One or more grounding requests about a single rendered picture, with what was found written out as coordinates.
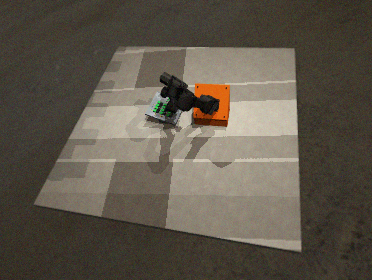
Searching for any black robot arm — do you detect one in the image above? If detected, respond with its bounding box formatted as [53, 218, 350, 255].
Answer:
[160, 72, 220, 115]

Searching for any light grey switch panel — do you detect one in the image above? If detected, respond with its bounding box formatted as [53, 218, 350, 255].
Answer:
[145, 91, 182, 126]

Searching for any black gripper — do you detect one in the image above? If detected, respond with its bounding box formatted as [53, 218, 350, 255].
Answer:
[165, 93, 182, 114]

